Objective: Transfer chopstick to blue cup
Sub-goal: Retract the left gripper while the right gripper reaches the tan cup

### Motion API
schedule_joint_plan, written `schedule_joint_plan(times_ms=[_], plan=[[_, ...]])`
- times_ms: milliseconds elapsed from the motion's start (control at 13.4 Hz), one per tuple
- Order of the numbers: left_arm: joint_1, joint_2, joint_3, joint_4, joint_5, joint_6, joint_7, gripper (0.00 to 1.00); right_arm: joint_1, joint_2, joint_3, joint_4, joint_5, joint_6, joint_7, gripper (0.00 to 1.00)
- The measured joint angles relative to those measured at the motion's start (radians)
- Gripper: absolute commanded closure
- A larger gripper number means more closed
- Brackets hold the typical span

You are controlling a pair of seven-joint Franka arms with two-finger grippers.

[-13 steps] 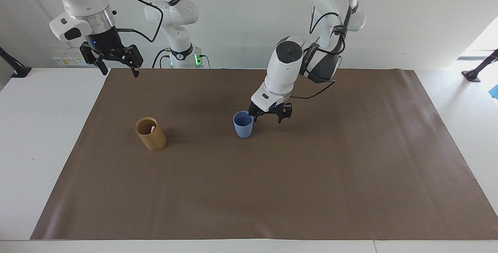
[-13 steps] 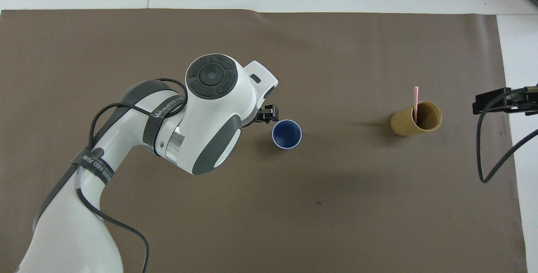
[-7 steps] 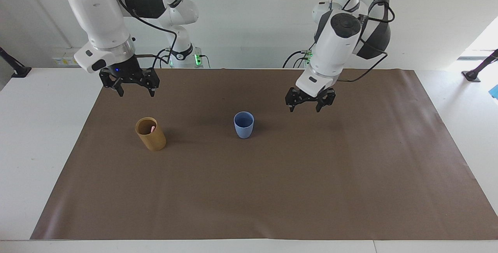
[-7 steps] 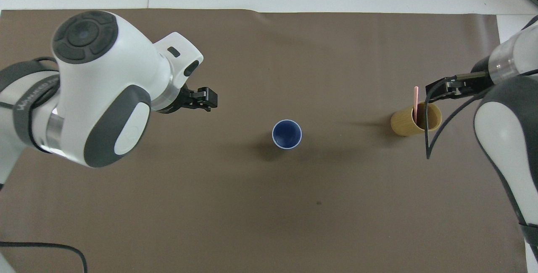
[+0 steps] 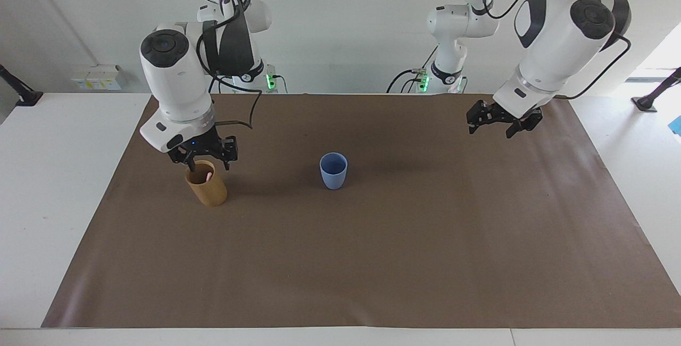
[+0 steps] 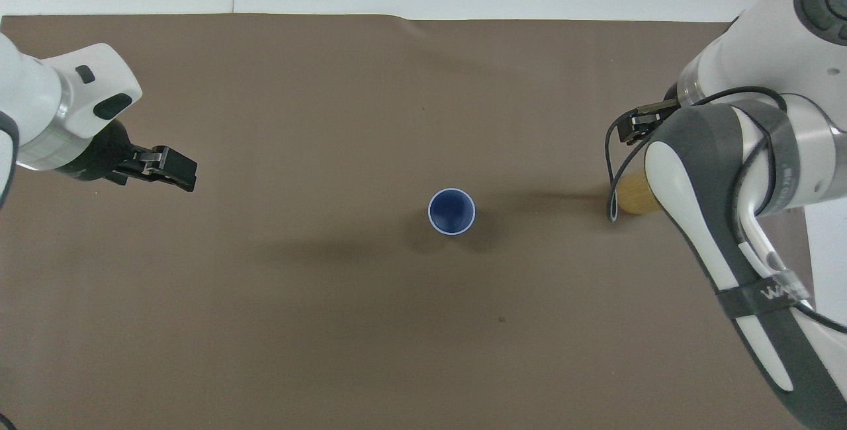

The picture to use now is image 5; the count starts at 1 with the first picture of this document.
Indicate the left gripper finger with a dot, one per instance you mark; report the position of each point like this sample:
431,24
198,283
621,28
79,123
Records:
524,126
480,114

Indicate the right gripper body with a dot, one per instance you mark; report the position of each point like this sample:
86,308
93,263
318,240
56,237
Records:
199,146

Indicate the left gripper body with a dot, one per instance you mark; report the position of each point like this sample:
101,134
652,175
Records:
533,116

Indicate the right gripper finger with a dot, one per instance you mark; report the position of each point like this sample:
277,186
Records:
230,151
191,166

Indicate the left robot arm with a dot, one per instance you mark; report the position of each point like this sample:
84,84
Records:
553,42

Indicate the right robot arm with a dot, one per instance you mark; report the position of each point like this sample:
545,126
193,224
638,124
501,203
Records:
178,85

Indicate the brown wooden cup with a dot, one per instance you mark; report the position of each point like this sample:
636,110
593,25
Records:
210,191

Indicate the blue cup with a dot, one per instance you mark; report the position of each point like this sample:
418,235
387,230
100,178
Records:
333,171

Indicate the black stand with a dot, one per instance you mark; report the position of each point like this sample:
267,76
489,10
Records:
21,93
657,93

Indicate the blue object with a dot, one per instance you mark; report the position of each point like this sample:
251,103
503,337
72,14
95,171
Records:
677,125

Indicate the white wall socket box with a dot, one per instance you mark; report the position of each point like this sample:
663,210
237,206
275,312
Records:
98,77

